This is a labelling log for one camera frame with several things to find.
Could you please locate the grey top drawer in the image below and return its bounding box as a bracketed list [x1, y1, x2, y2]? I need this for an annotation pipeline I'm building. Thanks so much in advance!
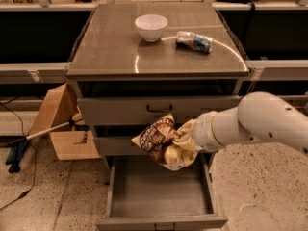
[78, 96, 240, 125]

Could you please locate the grey bottom drawer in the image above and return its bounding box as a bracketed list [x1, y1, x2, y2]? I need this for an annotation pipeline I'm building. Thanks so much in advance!
[96, 155, 228, 231]

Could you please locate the grey drawer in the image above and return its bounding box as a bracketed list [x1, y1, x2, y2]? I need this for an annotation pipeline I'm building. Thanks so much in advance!
[93, 137, 145, 156]
[78, 96, 240, 125]
[96, 155, 228, 231]

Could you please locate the black floor cable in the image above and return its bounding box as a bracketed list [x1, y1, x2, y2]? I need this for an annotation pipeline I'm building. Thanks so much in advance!
[0, 96, 38, 211]

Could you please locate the reacher grabber tool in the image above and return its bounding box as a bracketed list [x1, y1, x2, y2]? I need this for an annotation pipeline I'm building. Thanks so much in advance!
[6, 113, 83, 173]

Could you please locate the brown chip bag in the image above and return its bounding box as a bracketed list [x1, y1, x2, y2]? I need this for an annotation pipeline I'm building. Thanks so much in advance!
[132, 114, 198, 171]

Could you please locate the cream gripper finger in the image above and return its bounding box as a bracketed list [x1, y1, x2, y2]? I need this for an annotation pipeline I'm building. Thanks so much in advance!
[173, 139, 197, 153]
[178, 119, 195, 138]

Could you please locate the white bowl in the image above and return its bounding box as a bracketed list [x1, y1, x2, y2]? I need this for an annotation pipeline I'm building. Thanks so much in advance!
[135, 14, 168, 42]

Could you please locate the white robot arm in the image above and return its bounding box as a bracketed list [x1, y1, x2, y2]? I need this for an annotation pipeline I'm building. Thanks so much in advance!
[173, 92, 308, 154]

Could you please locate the grey drawer cabinet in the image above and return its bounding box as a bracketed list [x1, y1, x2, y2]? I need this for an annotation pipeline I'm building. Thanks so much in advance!
[66, 1, 251, 166]

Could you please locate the metal railing frame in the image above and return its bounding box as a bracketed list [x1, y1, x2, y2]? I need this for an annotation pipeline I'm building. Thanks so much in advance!
[1, 3, 308, 109]

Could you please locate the cardboard box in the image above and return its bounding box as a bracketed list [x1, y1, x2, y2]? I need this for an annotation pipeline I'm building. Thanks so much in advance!
[29, 84, 99, 160]

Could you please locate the grey middle drawer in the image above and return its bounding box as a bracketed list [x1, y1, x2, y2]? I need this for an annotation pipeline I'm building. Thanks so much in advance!
[93, 137, 145, 156]

